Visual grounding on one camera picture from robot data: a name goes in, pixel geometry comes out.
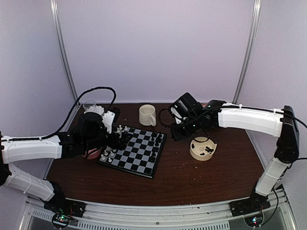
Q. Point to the aluminium frame post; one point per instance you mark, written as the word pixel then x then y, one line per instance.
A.
pixel 254 24
pixel 62 49

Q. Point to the aluminium front rail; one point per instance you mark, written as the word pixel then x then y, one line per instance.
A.
pixel 211 216

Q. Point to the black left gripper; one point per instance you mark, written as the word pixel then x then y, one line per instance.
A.
pixel 122 143

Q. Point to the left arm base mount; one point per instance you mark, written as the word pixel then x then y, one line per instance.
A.
pixel 65 212

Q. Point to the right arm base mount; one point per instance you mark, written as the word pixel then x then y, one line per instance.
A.
pixel 250 209

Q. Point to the clear glass cup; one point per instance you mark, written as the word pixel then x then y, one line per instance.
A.
pixel 89 104

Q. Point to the white ribbed ceramic mug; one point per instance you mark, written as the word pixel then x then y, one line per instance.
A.
pixel 147 115

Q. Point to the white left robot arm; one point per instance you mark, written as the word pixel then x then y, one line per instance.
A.
pixel 92 132

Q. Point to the aluminium frame post left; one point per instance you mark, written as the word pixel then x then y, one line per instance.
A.
pixel 62 49

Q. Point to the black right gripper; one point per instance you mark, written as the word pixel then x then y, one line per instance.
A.
pixel 177 135

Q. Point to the cream bowl of black pieces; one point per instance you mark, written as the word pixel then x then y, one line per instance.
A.
pixel 202 148

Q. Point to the black and white chessboard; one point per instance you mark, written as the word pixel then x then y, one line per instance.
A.
pixel 137 157

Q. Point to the pink bowl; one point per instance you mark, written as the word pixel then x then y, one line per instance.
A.
pixel 92 154

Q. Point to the aluminium frame post right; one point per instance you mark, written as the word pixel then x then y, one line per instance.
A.
pixel 254 24

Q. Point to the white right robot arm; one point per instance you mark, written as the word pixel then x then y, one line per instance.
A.
pixel 190 116

